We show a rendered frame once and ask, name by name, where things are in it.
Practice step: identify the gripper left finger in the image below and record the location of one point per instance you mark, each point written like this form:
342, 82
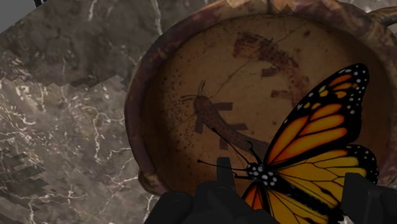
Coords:
225, 176

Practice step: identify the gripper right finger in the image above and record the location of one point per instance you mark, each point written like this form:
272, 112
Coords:
366, 201

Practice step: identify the orange and black butterfly figure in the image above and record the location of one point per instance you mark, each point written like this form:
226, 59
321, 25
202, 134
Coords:
310, 145

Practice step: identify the brown painted clay bowl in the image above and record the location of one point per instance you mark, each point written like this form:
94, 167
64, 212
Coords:
186, 77

